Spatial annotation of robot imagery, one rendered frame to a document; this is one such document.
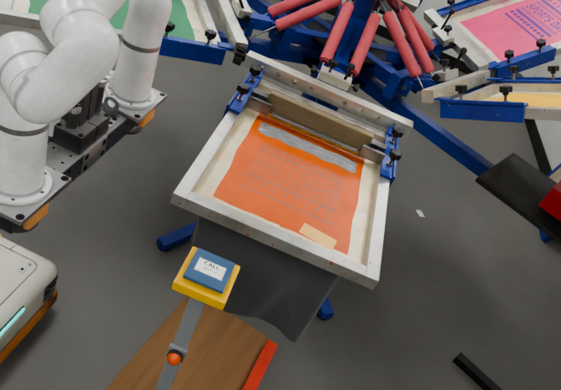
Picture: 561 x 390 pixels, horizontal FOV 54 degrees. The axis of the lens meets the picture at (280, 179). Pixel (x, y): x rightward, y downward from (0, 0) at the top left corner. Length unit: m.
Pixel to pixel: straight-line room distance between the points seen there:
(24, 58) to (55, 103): 0.08
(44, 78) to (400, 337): 2.26
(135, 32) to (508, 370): 2.46
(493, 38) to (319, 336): 1.72
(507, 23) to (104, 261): 2.32
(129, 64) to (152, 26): 0.12
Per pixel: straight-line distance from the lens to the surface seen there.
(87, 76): 0.92
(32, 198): 1.14
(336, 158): 1.88
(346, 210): 1.68
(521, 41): 3.06
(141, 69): 1.40
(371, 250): 1.55
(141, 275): 2.54
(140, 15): 1.33
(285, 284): 1.67
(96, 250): 2.60
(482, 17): 3.24
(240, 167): 1.66
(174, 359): 1.53
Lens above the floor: 1.94
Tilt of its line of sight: 36 degrees down
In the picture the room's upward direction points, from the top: 24 degrees clockwise
